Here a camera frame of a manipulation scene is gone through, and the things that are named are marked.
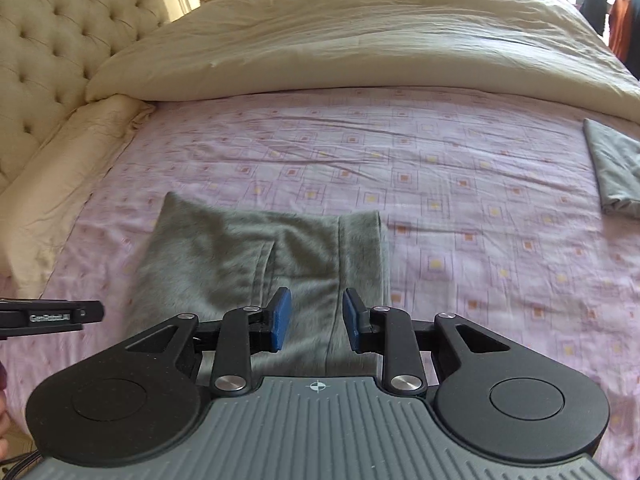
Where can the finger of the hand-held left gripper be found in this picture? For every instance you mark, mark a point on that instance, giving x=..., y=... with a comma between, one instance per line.
x=92, y=311

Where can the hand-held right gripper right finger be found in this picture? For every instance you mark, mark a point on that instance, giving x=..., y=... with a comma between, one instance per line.
x=352, y=320

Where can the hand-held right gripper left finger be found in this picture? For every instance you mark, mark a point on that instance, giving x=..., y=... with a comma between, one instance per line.
x=281, y=320

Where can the grey speckled pants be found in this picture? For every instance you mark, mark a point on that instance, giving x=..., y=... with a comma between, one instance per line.
x=225, y=255

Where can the folded dark grey pants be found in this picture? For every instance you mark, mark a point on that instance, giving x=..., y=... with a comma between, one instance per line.
x=617, y=170

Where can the cream pillow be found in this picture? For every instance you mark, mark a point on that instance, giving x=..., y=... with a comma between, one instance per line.
x=70, y=170

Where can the purple patterned bed sheet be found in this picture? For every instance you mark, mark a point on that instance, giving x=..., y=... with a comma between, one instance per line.
x=450, y=200

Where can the cream duvet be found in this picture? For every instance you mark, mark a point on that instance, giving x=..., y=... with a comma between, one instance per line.
x=350, y=45

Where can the cream tufted headboard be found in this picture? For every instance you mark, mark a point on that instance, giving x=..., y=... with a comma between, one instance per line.
x=65, y=35

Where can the hanging red-brown garment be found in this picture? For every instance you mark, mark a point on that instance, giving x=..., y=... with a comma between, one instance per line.
x=625, y=30

